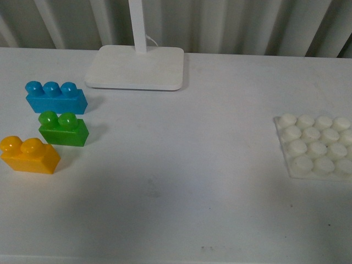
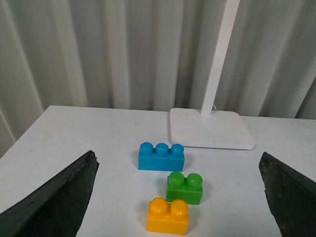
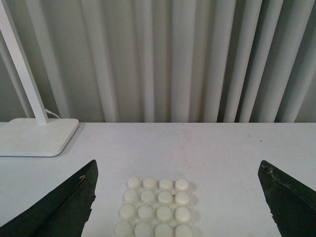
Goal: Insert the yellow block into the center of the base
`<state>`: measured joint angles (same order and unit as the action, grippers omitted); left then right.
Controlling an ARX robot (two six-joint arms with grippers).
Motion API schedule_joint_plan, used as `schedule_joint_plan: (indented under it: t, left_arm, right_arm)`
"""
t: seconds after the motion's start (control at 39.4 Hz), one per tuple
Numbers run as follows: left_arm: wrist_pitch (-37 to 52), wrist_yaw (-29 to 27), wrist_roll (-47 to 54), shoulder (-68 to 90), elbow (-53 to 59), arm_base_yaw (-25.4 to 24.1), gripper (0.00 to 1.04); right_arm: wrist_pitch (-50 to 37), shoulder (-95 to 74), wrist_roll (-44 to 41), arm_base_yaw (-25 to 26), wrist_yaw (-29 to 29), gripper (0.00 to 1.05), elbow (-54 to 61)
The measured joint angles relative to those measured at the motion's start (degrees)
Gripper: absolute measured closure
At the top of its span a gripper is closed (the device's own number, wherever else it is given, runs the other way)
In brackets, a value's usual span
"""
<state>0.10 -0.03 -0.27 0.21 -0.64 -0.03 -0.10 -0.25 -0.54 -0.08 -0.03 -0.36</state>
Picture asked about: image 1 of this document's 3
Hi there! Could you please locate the yellow two-stud toy block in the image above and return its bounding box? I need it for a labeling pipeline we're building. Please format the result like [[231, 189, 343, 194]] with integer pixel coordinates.
[[1, 136, 61, 174]]

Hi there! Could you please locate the green two-stud toy block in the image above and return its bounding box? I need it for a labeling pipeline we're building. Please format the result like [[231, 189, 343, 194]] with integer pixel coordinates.
[[38, 111, 89, 147]]

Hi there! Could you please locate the blue three-stud toy block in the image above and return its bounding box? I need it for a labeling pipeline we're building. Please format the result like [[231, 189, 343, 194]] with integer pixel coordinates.
[[25, 81, 88, 114]]

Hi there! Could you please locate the white desk lamp stand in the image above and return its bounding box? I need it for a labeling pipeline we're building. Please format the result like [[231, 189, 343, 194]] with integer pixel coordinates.
[[85, 1, 184, 91]]

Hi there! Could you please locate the white pleated curtain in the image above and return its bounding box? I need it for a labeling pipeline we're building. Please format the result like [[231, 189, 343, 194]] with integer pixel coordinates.
[[1, 1, 351, 58]]

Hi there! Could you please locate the white studded base plate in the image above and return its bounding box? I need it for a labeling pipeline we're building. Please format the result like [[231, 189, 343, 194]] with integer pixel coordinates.
[[274, 113, 351, 182]]

